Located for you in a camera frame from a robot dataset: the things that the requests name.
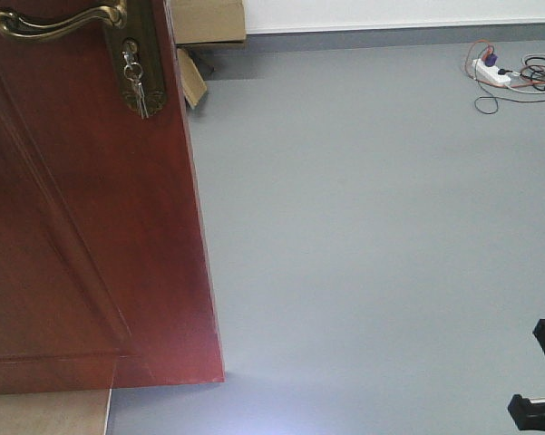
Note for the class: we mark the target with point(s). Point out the silver keys on ring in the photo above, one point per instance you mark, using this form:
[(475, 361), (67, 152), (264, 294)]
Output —
[(133, 72)]

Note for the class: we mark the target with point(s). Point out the closed cardboard box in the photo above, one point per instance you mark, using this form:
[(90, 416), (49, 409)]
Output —
[(208, 21)]

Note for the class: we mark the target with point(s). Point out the plywood base board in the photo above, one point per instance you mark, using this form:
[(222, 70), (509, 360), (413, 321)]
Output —
[(65, 412)]

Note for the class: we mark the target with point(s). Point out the white power strip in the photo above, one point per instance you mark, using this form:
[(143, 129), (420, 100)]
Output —
[(489, 74)]

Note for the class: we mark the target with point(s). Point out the purple plug adapter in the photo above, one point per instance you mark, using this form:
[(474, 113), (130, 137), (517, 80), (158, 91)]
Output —
[(489, 59)]

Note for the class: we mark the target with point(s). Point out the brass lock plate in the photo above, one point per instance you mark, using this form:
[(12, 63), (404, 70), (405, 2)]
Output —
[(140, 27)]

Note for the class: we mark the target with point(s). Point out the open flat cardboard box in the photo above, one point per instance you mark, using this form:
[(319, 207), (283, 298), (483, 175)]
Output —
[(194, 87)]

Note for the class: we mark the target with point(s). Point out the brown wooden door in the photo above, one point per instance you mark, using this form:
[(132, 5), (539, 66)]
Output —
[(104, 280)]

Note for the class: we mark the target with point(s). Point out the brass door handle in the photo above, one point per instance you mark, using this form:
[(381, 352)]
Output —
[(21, 27)]

